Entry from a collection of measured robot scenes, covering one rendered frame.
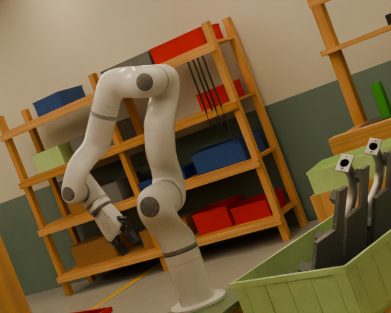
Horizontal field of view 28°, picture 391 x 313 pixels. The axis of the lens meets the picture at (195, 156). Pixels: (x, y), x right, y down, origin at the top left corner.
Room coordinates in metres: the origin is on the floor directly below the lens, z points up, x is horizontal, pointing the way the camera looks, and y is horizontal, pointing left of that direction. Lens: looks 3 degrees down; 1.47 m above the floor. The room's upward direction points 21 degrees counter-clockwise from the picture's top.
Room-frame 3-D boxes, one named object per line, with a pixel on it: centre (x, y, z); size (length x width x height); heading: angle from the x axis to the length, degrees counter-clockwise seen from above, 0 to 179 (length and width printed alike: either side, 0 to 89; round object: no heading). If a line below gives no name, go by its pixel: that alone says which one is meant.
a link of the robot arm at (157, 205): (2.51, 0.16, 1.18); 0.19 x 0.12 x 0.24; 160
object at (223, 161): (8.30, 0.59, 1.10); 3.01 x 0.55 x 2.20; 57
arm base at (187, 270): (2.54, 0.16, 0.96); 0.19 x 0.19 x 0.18
